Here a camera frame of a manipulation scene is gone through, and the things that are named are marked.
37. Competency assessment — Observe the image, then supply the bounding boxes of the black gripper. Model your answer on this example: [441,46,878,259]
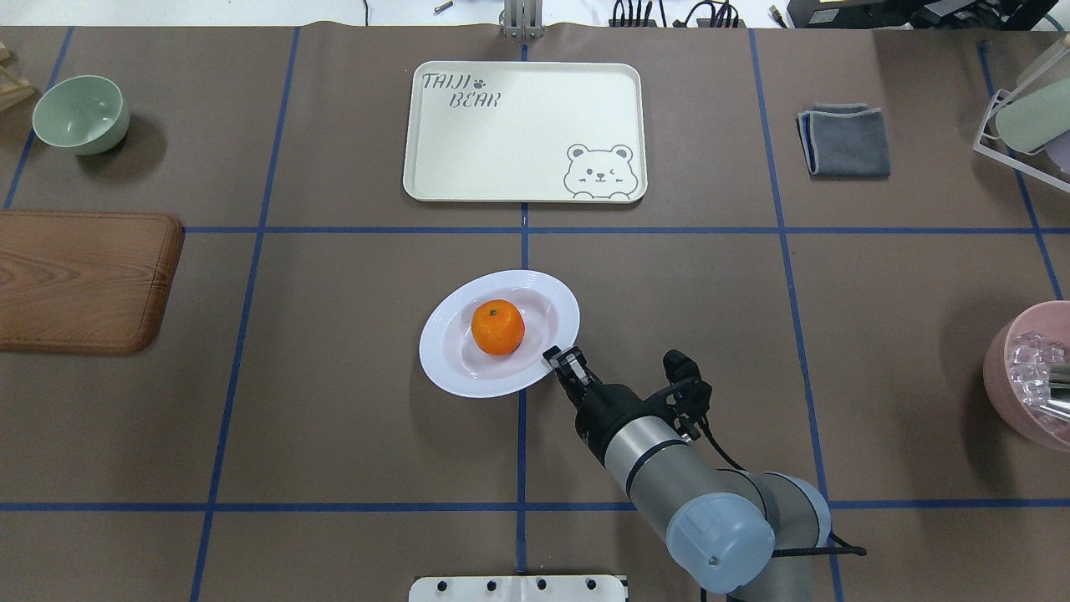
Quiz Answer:
[542,346,661,465]

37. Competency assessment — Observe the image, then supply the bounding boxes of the white plate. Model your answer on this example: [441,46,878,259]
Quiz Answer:
[418,269,580,399]

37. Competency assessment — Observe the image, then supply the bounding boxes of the orange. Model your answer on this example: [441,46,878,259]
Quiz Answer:
[470,298,525,357]

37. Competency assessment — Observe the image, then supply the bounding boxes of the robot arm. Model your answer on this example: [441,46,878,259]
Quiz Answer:
[542,348,832,601]

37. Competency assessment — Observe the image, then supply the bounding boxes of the cream bear tray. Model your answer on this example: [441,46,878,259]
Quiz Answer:
[402,60,647,203]

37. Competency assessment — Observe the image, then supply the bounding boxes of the grey folded cloth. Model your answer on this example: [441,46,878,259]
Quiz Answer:
[797,103,893,177]

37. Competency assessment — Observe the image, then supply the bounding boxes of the power strip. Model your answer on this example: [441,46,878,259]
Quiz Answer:
[603,1,746,29]

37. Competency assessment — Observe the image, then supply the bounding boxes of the metal scoop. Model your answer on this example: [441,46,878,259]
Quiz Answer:
[1020,362,1069,422]

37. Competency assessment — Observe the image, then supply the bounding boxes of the pink bowl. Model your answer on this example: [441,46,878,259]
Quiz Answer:
[983,300,1069,453]

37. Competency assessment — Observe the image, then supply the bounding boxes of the wooden cutting board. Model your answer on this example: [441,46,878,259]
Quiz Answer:
[1,210,184,355]

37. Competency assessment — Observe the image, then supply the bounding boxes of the green pastel cup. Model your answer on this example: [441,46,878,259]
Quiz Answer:
[995,79,1069,153]

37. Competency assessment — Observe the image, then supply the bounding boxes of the green bowl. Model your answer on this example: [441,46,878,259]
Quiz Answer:
[32,75,131,156]

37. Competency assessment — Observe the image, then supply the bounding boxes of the purple pastel cup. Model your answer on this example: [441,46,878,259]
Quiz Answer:
[1044,132,1070,174]

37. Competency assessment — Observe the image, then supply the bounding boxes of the wooden cup rack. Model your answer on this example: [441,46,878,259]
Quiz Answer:
[1,43,37,113]

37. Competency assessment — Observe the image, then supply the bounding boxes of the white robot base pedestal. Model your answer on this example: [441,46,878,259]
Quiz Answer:
[408,574,629,601]

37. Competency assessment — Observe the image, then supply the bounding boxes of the aluminium frame post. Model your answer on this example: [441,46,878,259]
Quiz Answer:
[498,0,545,42]

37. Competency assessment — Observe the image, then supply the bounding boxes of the white wire cup rack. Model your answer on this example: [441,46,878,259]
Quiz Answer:
[973,33,1070,195]

